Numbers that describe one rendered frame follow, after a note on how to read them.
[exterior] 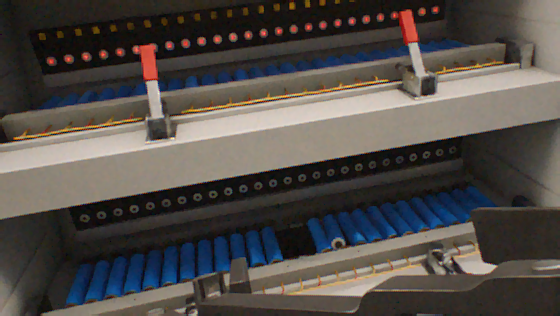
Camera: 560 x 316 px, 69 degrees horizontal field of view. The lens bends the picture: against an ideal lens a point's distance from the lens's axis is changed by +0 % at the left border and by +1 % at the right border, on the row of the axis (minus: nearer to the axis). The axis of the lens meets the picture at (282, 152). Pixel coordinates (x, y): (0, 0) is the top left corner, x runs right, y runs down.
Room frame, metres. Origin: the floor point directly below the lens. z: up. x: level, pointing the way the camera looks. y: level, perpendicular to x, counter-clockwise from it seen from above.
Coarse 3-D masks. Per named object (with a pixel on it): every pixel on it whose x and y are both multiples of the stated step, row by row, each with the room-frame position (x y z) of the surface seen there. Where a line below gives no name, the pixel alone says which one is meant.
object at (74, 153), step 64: (320, 0) 0.54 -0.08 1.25; (384, 0) 0.56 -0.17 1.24; (64, 64) 0.51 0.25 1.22; (128, 64) 0.52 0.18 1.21; (192, 64) 0.54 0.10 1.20; (256, 64) 0.53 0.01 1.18; (320, 64) 0.51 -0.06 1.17; (384, 64) 0.46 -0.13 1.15; (448, 64) 0.48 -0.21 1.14; (512, 64) 0.47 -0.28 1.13; (0, 128) 0.41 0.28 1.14; (64, 128) 0.42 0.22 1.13; (128, 128) 0.41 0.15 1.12; (192, 128) 0.40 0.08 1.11; (256, 128) 0.38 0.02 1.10; (320, 128) 0.39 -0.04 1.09; (384, 128) 0.40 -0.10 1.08; (448, 128) 0.42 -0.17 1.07; (0, 192) 0.35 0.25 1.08; (64, 192) 0.36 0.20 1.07; (128, 192) 0.37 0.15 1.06
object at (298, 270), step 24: (384, 240) 0.46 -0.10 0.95; (408, 240) 0.45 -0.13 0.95; (432, 240) 0.45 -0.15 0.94; (456, 240) 0.45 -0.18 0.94; (288, 264) 0.43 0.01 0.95; (312, 264) 0.43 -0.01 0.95; (336, 264) 0.43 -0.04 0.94; (360, 264) 0.44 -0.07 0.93; (168, 288) 0.42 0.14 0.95; (192, 288) 0.41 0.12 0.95; (264, 288) 0.42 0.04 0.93; (312, 288) 0.41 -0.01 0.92; (48, 312) 0.40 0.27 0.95; (72, 312) 0.40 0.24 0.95; (96, 312) 0.40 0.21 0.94; (120, 312) 0.40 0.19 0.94; (144, 312) 0.41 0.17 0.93
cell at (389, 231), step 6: (366, 210) 0.53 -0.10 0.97; (372, 210) 0.52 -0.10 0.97; (378, 210) 0.52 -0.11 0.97; (372, 216) 0.51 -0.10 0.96; (378, 216) 0.51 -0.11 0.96; (372, 222) 0.51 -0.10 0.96; (378, 222) 0.50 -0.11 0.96; (384, 222) 0.49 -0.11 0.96; (378, 228) 0.49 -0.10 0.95; (384, 228) 0.48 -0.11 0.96; (390, 228) 0.48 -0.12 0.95; (384, 234) 0.48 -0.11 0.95; (390, 234) 0.47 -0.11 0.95; (396, 234) 0.47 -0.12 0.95
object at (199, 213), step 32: (448, 160) 0.58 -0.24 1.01; (288, 192) 0.55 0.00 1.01; (320, 192) 0.56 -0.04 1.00; (512, 192) 0.53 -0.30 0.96; (544, 192) 0.47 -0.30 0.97; (128, 224) 0.52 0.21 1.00; (160, 224) 0.53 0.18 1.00; (32, 256) 0.45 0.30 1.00; (480, 256) 0.45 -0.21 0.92; (32, 288) 0.44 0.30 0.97; (64, 288) 0.47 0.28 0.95; (320, 288) 0.43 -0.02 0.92; (352, 288) 0.42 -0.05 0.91
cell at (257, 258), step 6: (246, 234) 0.50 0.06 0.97; (252, 234) 0.50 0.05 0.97; (258, 234) 0.50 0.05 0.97; (246, 240) 0.50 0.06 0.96; (252, 240) 0.49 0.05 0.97; (258, 240) 0.49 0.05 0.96; (252, 246) 0.48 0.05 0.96; (258, 246) 0.48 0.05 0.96; (252, 252) 0.47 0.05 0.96; (258, 252) 0.46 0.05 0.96; (252, 258) 0.46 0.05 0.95; (258, 258) 0.45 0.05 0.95; (264, 258) 0.46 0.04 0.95; (252, 264) 0.45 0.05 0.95; (258, 264) 0.45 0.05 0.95; (264, 264) 0.45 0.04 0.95
